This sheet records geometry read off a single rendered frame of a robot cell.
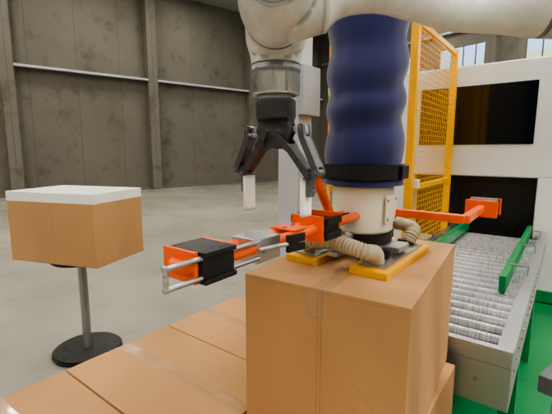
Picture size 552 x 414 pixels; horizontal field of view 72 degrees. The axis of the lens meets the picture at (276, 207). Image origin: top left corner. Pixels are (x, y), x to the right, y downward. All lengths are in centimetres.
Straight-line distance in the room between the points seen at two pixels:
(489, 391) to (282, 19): 135
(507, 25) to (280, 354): 82
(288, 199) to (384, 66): 163
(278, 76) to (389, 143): 41
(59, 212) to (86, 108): 1058
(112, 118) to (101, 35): 239
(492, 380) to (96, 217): 190
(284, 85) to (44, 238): 198
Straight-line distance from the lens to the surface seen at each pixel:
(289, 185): 250
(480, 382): 156
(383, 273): 93
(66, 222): 234
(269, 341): 98
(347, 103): 100
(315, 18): 57
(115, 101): 1307
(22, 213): 256
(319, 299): 86
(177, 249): 60
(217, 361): 139
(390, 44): 104
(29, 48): 1288
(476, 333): 174
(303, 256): 103
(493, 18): 82
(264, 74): 70
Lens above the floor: 124
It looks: 8 degrees down
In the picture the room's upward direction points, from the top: straight up
